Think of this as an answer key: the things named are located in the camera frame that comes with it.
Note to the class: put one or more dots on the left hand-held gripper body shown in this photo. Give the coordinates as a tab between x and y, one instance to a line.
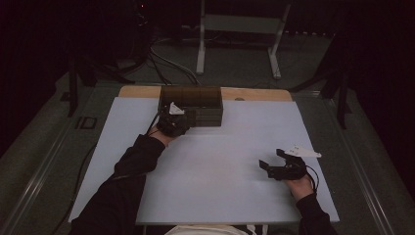
172	123

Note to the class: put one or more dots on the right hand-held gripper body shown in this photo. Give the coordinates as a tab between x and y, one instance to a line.
290	171

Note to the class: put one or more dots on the dark transparent drawer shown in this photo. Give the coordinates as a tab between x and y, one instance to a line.
205	123

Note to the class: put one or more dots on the dark transparent drawer box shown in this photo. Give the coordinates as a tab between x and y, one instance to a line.
195	96

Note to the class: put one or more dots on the person's left hand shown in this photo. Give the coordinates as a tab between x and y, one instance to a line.
163	138

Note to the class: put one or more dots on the person's right hand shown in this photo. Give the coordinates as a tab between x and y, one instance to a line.
301	188

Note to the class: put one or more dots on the white table mat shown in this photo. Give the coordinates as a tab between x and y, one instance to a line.
215	176

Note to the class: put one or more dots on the black stand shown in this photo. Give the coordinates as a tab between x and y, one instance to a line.
73	88
341	94

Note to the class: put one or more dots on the dark floor socket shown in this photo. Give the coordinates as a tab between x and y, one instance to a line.
86	123

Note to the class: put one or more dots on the white metal stand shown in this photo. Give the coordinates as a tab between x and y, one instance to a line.
241	23

